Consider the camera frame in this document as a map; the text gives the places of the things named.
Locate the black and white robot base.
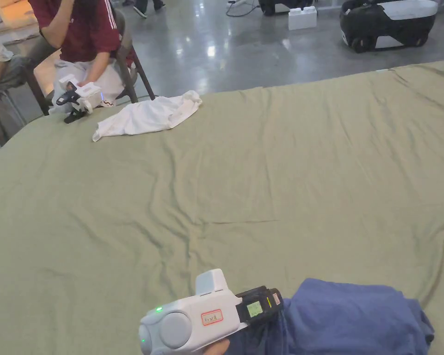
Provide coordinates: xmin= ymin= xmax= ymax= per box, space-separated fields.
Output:
xmin=339 ymin=0 xmax=439 ymax=54

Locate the dark folding chair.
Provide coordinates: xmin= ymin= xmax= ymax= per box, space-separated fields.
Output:
xmin=111 ymin=8 xmax=157 ymax=105

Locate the white foam block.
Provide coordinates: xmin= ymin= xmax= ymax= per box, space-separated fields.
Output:
xmin=288 ymin=6 xmax=317 ymax=31

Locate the white cloth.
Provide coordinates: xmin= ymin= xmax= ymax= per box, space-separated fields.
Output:
xmin=92 ymin=90 xmax=204 ymax=143

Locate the dark blue garment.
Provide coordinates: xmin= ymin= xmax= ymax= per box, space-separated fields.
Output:
xmin=222 ymin=278 xmax=436 ymax=355

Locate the bed with pale green sheet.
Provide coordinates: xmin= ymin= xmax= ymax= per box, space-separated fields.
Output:
xmin=0 ymin=60 xmax=444 ymax=355

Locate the person's left hand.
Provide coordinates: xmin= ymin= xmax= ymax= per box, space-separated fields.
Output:
xmin=197 ymin=338 xmax=232 ymax=355

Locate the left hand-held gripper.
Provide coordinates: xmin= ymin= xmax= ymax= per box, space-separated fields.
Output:
xmin=138 ymin=269 xmax=285 ymax=355

